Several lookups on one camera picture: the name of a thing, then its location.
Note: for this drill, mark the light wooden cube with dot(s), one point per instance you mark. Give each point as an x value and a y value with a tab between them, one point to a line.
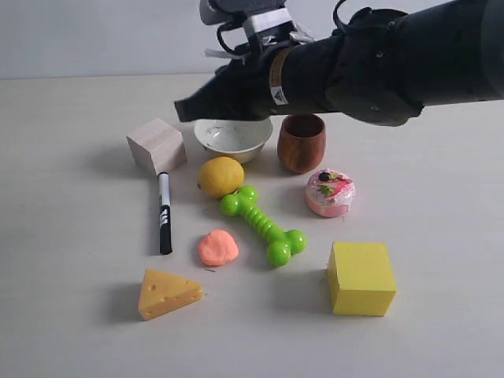
157	147

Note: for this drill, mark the pink toy cake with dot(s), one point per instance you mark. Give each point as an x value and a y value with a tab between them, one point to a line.
329	193

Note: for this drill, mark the green plastic bone toy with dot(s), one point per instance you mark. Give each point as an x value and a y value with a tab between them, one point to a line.
282	245

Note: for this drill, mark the yellow lemon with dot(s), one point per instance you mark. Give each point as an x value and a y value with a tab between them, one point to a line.
220	176

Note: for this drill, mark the orange-pink putty lump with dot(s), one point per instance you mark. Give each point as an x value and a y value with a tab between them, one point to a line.
217	248

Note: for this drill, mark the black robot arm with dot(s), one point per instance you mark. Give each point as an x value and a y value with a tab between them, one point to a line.
382	67

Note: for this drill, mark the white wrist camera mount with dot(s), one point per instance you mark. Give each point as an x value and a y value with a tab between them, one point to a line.
254	17

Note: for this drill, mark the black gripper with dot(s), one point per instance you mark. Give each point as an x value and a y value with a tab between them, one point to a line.
237	91

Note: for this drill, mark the yellow foam cube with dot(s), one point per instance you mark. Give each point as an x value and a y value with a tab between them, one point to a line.
361	279

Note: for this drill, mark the white ceramic bowl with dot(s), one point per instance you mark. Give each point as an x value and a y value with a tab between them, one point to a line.
240	140

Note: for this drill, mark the black and white marker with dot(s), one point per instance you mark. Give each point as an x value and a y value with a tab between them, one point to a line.
165	229

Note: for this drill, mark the yellow cheese wedge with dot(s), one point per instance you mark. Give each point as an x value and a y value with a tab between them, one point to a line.
162	293

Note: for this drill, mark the brown wooden cup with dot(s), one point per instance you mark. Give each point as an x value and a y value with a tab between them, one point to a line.
302	142

